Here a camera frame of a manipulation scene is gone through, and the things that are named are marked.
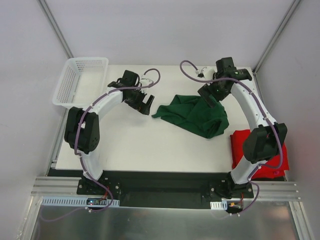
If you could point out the white cable duct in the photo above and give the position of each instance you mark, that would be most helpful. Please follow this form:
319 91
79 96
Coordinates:
78 202
219 205

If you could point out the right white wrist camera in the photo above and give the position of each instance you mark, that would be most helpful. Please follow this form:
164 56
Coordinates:
206 73

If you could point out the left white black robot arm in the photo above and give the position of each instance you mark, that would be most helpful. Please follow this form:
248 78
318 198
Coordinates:
82 130

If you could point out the left white cable duct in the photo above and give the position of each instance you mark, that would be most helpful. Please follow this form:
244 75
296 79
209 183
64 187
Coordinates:
78 202

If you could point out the left aluminium frame post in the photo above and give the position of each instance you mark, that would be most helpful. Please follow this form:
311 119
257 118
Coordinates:
44 6

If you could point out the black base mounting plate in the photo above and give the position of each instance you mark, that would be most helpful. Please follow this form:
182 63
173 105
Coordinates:
173 190

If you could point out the aluminium front rail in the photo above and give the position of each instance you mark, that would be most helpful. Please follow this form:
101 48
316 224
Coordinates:
286 191

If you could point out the right white cable duct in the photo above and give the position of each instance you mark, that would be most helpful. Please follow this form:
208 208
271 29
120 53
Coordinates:
219 205

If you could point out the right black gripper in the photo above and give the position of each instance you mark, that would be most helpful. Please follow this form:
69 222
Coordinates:
207 94

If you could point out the white plastic mesh basket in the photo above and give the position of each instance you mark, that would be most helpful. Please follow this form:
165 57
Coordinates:
82 80

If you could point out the aluminium frame post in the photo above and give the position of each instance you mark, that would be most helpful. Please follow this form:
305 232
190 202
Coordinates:
44 6
293 7

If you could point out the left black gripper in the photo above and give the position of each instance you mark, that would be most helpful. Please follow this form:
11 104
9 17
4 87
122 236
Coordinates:
139 103

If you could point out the red folded t shirt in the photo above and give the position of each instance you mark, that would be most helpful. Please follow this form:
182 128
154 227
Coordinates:
237 139

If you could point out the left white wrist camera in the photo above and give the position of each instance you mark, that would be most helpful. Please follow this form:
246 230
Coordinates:
145 82

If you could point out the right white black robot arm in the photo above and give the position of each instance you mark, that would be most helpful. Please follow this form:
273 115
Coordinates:
266 137

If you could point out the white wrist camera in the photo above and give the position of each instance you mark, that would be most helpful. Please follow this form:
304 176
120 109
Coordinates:
206 73
145 82

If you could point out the green t shirt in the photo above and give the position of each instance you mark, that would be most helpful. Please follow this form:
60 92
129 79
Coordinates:
193 114

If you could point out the right aluminium frame post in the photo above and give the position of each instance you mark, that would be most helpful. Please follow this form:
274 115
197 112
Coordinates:
293 7

